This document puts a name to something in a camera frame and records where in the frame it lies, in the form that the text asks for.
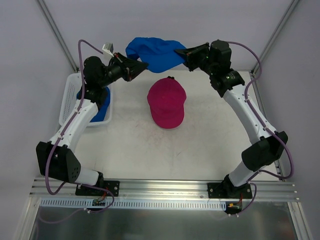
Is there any blue cap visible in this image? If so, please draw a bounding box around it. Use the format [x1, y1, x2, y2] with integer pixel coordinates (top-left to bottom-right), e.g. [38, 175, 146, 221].
[125, 37, 186, 74]
[66, 87, 113, 128]

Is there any pink cap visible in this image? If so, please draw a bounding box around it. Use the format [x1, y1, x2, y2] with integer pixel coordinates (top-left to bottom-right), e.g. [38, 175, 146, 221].
[147, 76, 187, 130]

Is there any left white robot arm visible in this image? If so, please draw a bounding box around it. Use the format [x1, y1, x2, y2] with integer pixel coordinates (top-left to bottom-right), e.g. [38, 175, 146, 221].
[36, 53, 148, 195]

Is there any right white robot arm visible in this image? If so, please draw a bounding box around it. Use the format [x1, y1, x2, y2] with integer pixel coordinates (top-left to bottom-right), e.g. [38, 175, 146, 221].
[175, 40, 288, 198]

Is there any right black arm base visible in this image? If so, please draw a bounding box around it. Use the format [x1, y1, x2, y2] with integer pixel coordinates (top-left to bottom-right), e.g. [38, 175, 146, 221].
[207, 182, 253, 200]

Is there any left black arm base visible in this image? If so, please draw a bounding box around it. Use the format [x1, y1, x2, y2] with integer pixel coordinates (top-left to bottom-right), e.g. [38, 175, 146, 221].
[75, 180, 120, 197]

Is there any white plastic basket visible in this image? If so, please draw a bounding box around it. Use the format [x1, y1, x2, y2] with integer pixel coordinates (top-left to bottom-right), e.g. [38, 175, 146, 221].
[58, 72, 114, 126]

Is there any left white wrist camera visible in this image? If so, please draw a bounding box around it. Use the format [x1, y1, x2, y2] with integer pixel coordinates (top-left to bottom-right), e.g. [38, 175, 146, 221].
[102, 42, 114, 59]

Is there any right aluminium frame post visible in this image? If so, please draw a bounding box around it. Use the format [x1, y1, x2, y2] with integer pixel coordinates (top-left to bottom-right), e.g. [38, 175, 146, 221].
[259, 0, 301, 63]

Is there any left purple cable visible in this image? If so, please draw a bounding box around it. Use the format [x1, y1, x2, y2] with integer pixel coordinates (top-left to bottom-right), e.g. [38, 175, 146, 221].
[44, 39, 115, 215]

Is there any white slotted cable duct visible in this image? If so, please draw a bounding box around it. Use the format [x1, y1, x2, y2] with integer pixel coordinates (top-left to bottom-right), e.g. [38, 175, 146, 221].
[39, 197, 227, 211]

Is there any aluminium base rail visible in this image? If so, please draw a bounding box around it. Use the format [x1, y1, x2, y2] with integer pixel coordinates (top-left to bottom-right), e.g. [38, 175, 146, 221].
[29, 176, 300, 201]

